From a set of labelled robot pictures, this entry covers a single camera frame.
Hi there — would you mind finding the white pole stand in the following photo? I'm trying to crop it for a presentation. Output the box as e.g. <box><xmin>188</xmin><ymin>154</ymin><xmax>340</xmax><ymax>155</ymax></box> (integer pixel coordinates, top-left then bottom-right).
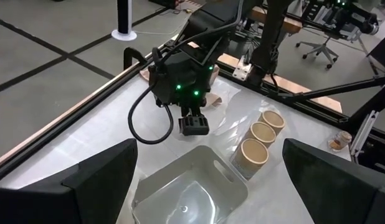
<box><xmin>111</xmin><ymin>0</ymin><xmax>138</xmax><ymax>42</ymax></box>

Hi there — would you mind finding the clear plastic bin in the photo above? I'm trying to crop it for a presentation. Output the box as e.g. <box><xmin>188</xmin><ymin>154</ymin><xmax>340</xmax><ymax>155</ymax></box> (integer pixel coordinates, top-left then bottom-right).
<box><xmin>229</xmin><ymin>109</ymin><xmax>287</xmax><ymax>180</ymax></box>

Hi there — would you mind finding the black clamp hook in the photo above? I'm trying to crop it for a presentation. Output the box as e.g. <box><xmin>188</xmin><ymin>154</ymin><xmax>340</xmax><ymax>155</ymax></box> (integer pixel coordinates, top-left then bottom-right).
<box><xmin>123</xmin><ymin>47</ymin><xmax>149</xmax><ymax>71</ymax></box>

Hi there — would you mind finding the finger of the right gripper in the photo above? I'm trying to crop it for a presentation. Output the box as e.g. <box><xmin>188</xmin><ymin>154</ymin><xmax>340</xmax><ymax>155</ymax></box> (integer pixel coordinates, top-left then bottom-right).
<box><xmin>192</xmin><ymin>106</ymin><xmax>210</xmax><ymax>136</ymax></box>
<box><xmin>179</xmin><ymin>106</ymin><xmax>195</xmax><ymax>136</ymax></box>

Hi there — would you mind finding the grey office chair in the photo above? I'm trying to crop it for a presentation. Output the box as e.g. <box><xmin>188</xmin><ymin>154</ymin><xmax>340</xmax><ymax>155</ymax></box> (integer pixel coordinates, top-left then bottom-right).
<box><xmin>295</xmin><ymin>34</ymin><xmax>340</xmax><ymax>70</ymax></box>

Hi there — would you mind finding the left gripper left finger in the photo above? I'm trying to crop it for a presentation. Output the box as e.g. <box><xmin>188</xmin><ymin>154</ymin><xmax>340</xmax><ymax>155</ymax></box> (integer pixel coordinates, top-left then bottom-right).
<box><xmin>0</xmin><ymin>138</ymin><xmax>139</xmax><ymax>224</ymax></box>

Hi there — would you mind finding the black aluminium table frame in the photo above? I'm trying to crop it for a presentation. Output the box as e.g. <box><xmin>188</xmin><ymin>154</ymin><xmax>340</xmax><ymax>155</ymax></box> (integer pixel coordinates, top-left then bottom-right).
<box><xmin>0</xmin><ymin>30</ymin><xmax>385</xmax><ymax>184</ymax></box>

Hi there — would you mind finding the silver aluminium extrusion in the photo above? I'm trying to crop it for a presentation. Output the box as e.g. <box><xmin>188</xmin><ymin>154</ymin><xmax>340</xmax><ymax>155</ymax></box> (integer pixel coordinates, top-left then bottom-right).
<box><xmin>350</xmin><ymin>110</ymin><xmax>380</xmax><ymax>156</ymax></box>

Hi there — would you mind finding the black rig strut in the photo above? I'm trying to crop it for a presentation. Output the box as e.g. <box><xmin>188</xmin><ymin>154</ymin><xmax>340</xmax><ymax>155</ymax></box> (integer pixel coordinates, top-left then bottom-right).
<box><xmin>273</xmin><ymin>73</ymin><xmax>385</xmax><ymax>105</ymax></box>

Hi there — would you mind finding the jar with bamboo lid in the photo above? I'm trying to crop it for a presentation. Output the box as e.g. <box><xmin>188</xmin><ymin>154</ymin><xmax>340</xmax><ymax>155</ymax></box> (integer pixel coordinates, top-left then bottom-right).
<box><xmin>247</xmin><ymin>121</ymin><xmax>277</xmax><ymax>147</ymax></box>
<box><xmin>235</xmin><ymin>138</ymin><xmax>270</xmax><ymax>175</ymax></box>
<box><xmin>257</xmin><ymin>110</ymin><xmax>286</xmax><ymax>133</ymax></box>

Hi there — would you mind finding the silver mounting bracket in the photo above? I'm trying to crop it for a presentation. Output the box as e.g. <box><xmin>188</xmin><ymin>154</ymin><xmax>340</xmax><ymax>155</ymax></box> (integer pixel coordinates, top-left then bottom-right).
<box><xmin>232</xmin><ymin>55</ymin><xmax>253</xmax><ymax>82</ymax></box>

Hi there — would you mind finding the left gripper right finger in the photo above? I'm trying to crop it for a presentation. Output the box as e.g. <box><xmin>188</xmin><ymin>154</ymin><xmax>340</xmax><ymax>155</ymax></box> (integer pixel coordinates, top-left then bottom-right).
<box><xmin>282</xmin><ymin>138</ymin><xmax>385</xmax><ymax>224</ymax></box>

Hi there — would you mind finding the grey plastic bin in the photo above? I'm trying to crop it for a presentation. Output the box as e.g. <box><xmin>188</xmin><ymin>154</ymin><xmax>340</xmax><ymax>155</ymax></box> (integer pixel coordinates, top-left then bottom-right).
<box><xmin>131</xmin><ymin>144</ymin><xmax>249</xmax><ymax>224</ymax></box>

